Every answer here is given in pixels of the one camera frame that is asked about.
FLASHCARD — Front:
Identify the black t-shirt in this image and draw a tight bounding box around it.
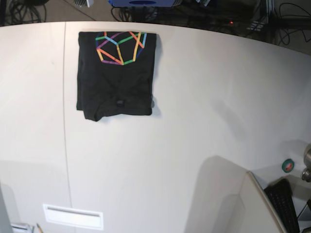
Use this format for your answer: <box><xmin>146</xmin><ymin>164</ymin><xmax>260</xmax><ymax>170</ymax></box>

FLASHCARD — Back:
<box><xmin>76</xmin><ymin>31</ymin><xmax>157</xmax><ymax>122</ymax></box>

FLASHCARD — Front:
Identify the blue box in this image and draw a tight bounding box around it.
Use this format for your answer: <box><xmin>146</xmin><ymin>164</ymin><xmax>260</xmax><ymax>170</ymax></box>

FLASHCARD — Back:
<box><xmin>108</xmin><ymin>0</ymin><xmax>182</xmax><ymax>7</ymax></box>

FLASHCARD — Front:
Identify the green tape roll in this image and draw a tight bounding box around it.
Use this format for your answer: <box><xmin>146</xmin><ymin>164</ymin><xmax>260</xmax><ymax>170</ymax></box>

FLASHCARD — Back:
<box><xmin>281</xmin><ymin>159</ymin><xmax>295</xmax><ymax>173</ymax></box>

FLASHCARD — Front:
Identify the black keyboard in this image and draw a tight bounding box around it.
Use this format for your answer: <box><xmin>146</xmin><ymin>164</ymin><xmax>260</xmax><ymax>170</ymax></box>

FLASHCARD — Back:
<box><xmin>264</xmin><ymin>179</ymin><xmax>300</xmax><ymax>233</ymax></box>

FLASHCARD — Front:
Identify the silver metal cylinder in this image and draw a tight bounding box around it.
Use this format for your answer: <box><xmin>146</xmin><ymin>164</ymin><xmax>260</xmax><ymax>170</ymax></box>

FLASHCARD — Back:
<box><xmin>301</xmin><ymin>149</ymin><xmax>311</xmax><ymax>183</ymax></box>

